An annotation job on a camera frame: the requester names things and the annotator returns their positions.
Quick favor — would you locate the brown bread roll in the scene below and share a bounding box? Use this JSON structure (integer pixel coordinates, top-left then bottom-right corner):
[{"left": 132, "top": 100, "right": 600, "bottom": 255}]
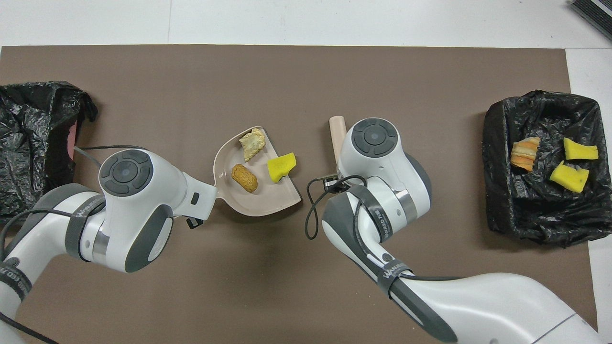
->
[{"left": 231, "top": 164, "right": 259, "bottom": 194}]

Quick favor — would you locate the beige plastic dustpan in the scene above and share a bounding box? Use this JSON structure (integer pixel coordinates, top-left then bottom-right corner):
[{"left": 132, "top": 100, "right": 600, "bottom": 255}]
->
[{"left": 213, "top": 126, "right": 303, "bottom": 217}]

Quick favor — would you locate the orange white croissant piece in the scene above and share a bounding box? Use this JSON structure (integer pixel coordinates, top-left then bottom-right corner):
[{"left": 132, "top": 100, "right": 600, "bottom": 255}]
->
[{"left": 239, "top": 128, "right": 266, "bottom": 162}]

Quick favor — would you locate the green yellow sponge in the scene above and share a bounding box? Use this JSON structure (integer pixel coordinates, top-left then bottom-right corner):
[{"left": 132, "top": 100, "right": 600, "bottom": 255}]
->
[{"left": 267, "top": 152, "right": 297, "bottom": 183}]

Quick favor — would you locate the beige hand brush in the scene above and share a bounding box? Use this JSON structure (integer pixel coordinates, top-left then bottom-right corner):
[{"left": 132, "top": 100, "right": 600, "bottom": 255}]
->
[{"left": 329, "top": 116, "right": 348, "bottom": 163}]

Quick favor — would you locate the pale striped croissant piece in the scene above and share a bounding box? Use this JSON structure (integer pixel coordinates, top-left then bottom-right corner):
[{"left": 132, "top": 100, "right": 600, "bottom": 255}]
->
[{"left": 510, "top": 137, "right": 541, "bottom": 172}]

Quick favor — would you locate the notched yellow sponge piece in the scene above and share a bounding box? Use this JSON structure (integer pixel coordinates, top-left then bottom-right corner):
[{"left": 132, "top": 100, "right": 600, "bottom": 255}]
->
[{"left": 549, "top": 161, "right": 590, "bottom": 194}]

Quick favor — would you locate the yellow sponge wedge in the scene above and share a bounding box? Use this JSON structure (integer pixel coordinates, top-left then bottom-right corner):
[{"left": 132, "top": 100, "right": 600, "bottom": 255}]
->
[{"left": 563, "top": 138, "right": 599, "bottom": 161}]

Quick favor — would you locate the black trash bag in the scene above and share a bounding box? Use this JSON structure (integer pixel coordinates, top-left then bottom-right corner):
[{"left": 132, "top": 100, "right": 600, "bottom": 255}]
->
[
  {"left": 482, "top": 90, "right": 612, "bottom": 247},
  {"left": 0, "top": 81, "right": 98, "bottom": 225}
]

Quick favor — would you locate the brown table mat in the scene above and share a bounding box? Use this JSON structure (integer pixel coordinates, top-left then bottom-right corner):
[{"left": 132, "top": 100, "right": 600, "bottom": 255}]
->
[{"left": 0, "top": 44, "right": 601, "bottom": 344}]

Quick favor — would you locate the dark ribbed object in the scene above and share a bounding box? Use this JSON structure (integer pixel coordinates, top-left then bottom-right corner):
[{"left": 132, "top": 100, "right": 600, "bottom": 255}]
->
[{"left": 569, "top": 0, "right": 612, "bottom": 41}]

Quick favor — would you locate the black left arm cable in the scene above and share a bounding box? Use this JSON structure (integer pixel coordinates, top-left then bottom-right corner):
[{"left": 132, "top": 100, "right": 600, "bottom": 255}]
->
[{"left": 0, "top": 145, "right": 149, "bottom": 344}]

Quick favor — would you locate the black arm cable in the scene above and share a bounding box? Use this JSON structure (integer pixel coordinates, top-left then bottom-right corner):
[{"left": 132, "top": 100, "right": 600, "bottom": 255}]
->
[
  {"left": 305, "top": 174, "right": 462, "bottom": 287},
  {"left": 0, "top": 145, "right": 149, "bottom": 344}
]

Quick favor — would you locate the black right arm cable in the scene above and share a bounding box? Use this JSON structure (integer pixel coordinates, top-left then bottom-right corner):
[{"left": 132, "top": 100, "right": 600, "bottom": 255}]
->
[{"left": 305, "top": 174, "right": 462, "bottom": 287}]

